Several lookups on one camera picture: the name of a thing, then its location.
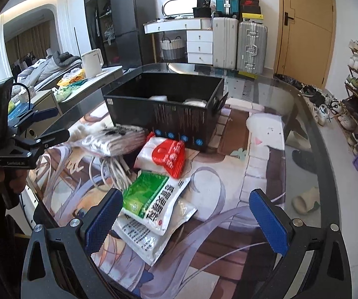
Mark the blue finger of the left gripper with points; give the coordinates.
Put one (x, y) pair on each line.
(32, 116)
(51, 139)

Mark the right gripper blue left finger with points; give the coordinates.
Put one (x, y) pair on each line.
(99, 220)

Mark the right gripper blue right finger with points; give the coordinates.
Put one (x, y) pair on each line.
(272, 220)

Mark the white and blue plush toy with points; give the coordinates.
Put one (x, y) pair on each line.
(80, 131)

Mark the person's left hand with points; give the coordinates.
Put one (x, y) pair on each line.
(16, 182)

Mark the grey side cabinet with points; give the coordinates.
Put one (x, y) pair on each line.
(45, 99)

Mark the beige slipper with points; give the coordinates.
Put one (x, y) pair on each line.
(307, 202)

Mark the silver white pouch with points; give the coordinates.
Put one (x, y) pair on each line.
(145, 243)

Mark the green and white pouch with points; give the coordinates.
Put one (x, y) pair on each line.
(151, 199)

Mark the white electric kettle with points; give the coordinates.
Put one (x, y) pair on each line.
(92, 63)

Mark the red and white snack bag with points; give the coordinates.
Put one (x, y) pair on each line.
(162, 155)

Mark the white foam piece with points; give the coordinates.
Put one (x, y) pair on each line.
(160, 98)

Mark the white trash bin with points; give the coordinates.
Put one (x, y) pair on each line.
(285, 93)

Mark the black glass cabinet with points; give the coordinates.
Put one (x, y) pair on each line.
(100, 29)

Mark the black refrigerator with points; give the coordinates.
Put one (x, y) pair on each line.
(133, 44)

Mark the black storage box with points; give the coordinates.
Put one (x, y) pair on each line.
(190, 114)

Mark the woven laundry basket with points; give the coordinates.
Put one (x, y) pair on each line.
(174, 50)

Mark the white drawer desk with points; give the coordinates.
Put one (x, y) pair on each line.
(196, 32)

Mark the oval mirror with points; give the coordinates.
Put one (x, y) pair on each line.
(175, 8)

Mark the silver suitcase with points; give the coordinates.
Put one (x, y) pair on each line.
(252, 43)

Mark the black bag on desk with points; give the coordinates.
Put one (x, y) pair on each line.
(203, 9)

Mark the white suitcase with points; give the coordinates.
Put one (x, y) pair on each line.
(225, 39)

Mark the wooden door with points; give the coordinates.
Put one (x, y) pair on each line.
(306, 38)

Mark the stack of shoe boxes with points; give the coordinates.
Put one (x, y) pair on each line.
(251, 10)

